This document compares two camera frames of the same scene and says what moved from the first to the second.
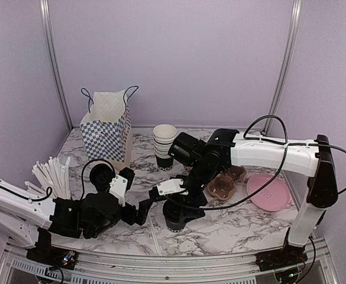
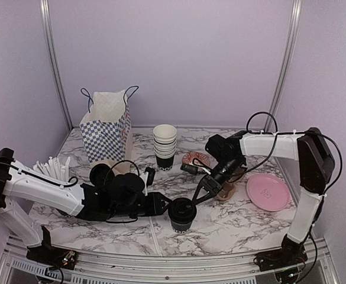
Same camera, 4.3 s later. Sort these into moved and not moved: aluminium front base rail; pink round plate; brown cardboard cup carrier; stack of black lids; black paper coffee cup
Moved: black paper coffee cup
Not moved: pink round plate; aluminium front base rail; brown cardboard cup carrier; stack of black lids
